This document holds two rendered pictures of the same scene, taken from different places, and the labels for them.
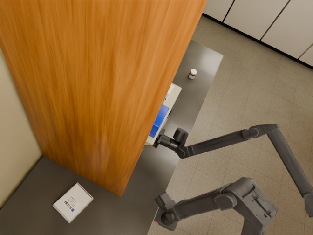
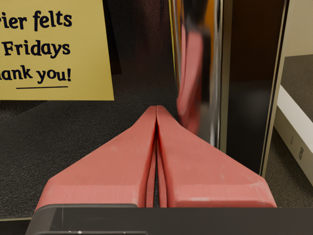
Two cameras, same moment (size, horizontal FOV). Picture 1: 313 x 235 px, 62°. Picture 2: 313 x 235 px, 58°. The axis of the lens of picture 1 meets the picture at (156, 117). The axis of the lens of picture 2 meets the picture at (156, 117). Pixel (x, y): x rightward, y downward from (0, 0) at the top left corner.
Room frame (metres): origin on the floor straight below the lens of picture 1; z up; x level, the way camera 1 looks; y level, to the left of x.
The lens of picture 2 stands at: (0.71, -0.08, 1.21)
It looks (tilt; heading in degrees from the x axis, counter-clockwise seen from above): 36 degrees down; 92
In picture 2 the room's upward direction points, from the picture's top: 8 degrees counter-clockwise
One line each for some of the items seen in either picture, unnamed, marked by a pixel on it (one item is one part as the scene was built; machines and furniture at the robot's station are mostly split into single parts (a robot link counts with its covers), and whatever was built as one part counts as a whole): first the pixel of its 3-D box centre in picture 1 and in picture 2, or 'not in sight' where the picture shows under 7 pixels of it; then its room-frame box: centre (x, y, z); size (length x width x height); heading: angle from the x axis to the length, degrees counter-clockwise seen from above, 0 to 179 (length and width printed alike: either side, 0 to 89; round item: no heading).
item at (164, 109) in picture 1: (150, 117); not in sight; (0.53, 0.02, 1.56); 0.10 x 0.10 x 0.09; 86
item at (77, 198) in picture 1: (73, 202); not in sight; (0.25, 0.22, 0.96); 0.16 x 0.12 x 0.04; 160
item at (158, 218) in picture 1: (167, 217); not in sight; (0.30, -0.23, 1.21); 0.10 x 0.07 x 0.07; 86
